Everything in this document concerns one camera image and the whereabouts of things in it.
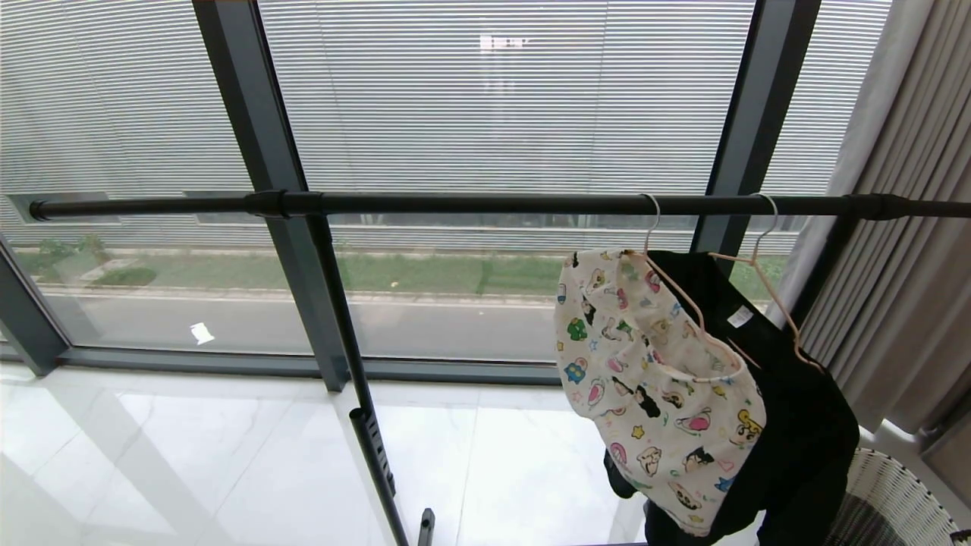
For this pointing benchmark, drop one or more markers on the pink clothes hanger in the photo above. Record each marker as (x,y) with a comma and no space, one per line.
(683,292)
(770,292)

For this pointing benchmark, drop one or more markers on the cream printed garment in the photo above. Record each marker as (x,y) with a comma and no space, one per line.
(652,394)

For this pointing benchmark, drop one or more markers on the black short-sleeved shirt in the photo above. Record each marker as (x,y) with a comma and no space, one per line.
(796,425)

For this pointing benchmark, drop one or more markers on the black clothes rack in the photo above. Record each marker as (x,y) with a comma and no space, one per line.
(455,204)

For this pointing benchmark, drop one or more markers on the white laundry basket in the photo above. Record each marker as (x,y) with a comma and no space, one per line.
(887,500)

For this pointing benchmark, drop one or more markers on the window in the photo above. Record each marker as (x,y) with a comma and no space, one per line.
(493,98)

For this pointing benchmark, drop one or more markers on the beige curtain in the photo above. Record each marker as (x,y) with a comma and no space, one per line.
(910,227)

